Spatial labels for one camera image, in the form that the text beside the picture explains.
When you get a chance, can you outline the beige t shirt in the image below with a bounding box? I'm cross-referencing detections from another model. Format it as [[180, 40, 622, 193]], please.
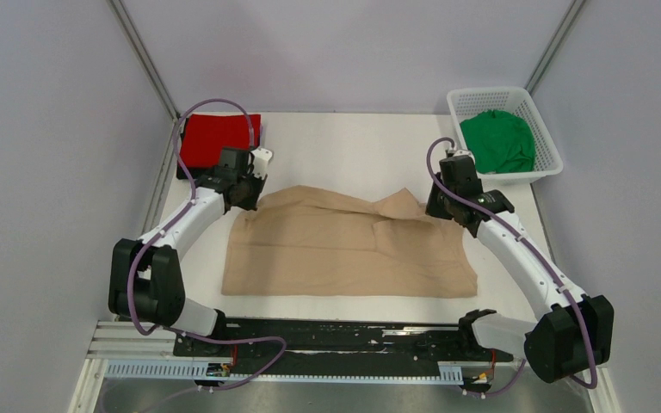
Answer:
[[222, 186, 478, 299]]

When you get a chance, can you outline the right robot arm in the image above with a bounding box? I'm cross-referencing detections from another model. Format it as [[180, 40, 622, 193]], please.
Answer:
[[426, 151, 615, 388]]

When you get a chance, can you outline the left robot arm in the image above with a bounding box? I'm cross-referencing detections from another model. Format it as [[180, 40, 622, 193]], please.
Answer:
[[108, 147, 273, 355]]

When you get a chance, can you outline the green t shirt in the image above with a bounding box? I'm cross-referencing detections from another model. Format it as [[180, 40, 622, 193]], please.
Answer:
[[460, 110, 536, 175]]

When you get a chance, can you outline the folded red t shirt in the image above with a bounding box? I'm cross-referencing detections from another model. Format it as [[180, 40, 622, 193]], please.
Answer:
[[179, 114, 261, 175]]

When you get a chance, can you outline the white plastic basket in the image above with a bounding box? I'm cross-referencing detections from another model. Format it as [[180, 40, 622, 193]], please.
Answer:
[[447, 86, 563, 185]]

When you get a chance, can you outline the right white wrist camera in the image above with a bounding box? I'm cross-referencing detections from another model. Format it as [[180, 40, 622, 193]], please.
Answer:
[[446, 149, 474, 159]]

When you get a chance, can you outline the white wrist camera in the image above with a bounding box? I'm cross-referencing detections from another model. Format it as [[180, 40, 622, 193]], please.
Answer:
[[250, 147, 274, 180], [446, 149, 474, 159]]

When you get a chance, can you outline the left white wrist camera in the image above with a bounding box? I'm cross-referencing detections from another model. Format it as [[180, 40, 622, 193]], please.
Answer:
[[250, 147, 274, 180]]

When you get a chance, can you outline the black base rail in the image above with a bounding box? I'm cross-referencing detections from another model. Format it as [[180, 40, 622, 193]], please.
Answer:
[[173, 317, 513, 378]]

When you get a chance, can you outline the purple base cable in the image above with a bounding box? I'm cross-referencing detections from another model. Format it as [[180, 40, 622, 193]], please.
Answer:
[[136, 342, 287, 413]]

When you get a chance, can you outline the right aluminium frame post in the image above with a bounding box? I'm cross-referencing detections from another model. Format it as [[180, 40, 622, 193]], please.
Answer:
[[524, 0, 588, 95]]

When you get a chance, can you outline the aluminium frame post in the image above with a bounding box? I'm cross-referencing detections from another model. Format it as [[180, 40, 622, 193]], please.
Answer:
[[107, 0, 179, 121], [524, 0, 588, 95]]

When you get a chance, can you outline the white slotted cable duct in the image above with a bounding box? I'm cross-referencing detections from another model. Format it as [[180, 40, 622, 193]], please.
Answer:
[[103, 360, 463, 385]]

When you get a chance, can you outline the left aluminium frame post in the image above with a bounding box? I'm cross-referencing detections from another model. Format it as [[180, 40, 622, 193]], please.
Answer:
[[107, 0, 179, 121]]

